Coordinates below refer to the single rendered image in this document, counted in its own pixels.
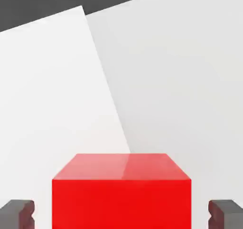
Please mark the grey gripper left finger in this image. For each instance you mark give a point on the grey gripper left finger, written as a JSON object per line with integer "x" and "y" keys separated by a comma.
{"x": 13, "y": 215}

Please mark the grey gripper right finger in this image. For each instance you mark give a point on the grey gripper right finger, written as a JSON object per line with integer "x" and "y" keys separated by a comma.
{"x": 227, "y": 215}

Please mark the small red cube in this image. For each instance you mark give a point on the small red cube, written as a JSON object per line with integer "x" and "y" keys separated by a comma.
{"x": 121, "y": 200}

